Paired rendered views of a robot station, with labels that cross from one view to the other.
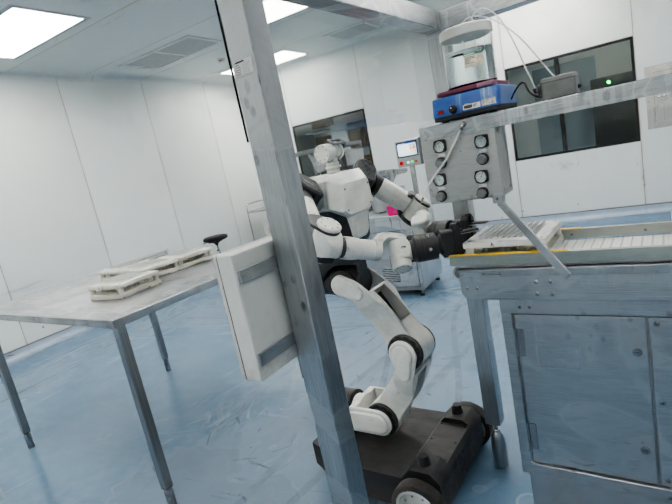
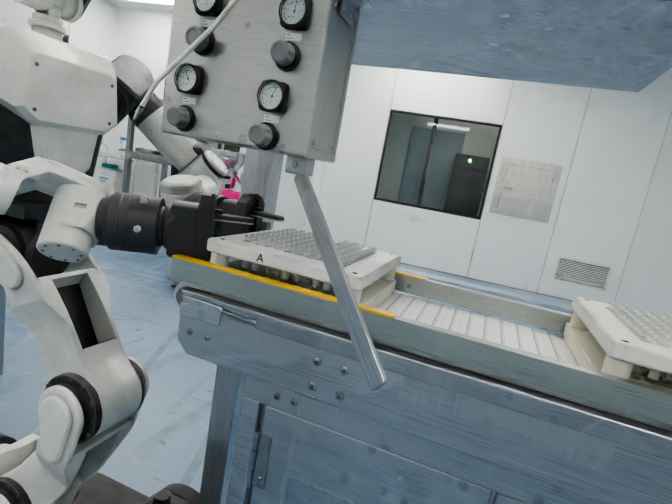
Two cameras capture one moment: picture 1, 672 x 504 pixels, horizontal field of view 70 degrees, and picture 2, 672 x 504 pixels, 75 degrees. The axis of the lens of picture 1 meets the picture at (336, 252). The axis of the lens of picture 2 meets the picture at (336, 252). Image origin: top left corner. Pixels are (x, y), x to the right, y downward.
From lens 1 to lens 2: 89 cm
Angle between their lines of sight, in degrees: 18
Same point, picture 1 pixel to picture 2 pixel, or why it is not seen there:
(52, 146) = not seen: outside the picture
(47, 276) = not seen: outside the picture
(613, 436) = not seen: outside the picture
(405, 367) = (56, 438)
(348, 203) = (38, 96)
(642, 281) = (518, 430)
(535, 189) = (381, 231)
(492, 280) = (238, 331)
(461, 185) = (229, 106)
